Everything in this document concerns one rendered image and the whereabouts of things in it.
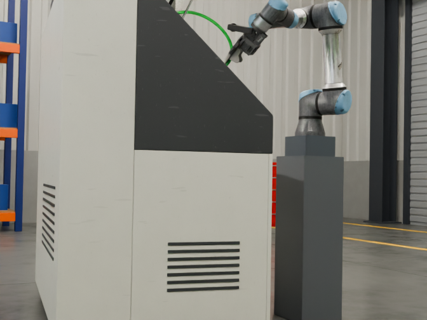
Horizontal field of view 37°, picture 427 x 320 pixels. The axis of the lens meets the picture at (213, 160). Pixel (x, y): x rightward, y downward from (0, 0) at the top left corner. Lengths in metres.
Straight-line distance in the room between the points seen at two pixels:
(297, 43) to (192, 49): 8.84
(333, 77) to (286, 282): 1.03
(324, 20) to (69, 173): 1.44
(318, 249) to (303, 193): 0.28
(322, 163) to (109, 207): 1.14
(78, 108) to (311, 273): 1.38
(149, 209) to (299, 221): 0.89
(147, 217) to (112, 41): 0.69
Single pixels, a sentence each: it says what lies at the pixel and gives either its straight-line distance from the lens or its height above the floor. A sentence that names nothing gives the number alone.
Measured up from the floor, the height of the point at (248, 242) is 0.43.
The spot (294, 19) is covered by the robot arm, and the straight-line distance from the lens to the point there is 2.85.
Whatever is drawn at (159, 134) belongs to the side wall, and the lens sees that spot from 2.51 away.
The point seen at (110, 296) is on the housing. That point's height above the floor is 0.23.
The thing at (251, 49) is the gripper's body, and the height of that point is 1.24.
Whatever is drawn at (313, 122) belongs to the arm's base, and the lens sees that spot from 3.19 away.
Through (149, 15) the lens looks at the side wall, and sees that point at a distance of 2.57.
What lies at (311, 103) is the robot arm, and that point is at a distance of 3.19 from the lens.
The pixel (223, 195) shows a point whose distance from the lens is 2.58.
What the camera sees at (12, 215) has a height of 0.19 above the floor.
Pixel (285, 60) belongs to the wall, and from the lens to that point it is 11.17.
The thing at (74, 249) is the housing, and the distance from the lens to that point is 2.46.
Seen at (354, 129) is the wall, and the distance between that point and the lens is 11.51.
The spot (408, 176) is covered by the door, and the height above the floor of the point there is 0.74.
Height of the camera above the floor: 0.69
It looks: 1 degrees up
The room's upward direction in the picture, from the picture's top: 1 degrees clockwise
